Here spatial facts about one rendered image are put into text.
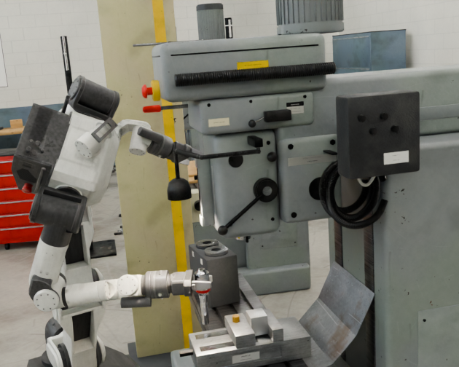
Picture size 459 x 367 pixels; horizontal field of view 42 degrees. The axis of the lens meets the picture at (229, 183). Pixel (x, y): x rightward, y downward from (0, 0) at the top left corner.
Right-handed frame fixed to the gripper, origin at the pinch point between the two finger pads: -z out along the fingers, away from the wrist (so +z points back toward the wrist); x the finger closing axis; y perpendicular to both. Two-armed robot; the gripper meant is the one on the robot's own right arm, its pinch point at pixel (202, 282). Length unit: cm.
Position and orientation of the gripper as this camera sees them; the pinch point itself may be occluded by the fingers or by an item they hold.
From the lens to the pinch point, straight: 193.1
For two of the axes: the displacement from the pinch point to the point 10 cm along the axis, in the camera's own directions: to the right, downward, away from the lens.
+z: -10.0, 0.6, 0.3
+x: 0.2, -2.2, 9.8
